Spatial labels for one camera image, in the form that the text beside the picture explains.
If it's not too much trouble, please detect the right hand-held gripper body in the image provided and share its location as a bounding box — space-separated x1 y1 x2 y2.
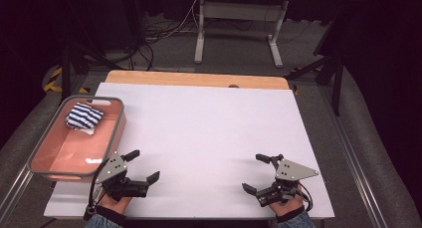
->
255 157 320 208

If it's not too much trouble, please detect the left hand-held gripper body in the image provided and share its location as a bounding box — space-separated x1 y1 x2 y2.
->
93 150 150 202

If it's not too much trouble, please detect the person's left hand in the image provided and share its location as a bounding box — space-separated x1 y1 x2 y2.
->
97 191 133 216

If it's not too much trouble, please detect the person's right hand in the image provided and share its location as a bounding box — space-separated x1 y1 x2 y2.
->
268 185 307 218

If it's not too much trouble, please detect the pink basin with grey rim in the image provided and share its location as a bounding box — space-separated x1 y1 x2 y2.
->
27 95 127 182

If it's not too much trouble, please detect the blue white striped cloth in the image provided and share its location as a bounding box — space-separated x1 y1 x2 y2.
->
65 102 106 136

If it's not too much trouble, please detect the white table mat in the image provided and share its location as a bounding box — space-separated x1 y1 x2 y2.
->
43 82 335 220

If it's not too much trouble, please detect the black metal stand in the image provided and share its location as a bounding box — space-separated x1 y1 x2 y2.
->
59 42 113 103
287 22 346 116

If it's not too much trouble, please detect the yellow black hazard tape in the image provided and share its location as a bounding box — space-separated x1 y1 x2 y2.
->
43 67 91 95

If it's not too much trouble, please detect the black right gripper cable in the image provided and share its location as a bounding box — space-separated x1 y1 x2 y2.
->
297 182 315 213

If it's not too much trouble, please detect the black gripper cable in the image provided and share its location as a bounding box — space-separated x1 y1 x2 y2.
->
83 157 112 222
297 182 315 213

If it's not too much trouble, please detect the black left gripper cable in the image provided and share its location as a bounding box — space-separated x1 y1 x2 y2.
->
83 157 112 222

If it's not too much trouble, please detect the aluminium floor rail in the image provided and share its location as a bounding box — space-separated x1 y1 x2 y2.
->
317 87 389 228
0 169 34 222

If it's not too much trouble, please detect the bundle of floor cables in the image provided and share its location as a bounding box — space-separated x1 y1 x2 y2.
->
99 0 203 72

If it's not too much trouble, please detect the white metal desk frame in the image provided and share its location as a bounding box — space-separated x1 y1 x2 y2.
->
193 0 291 69

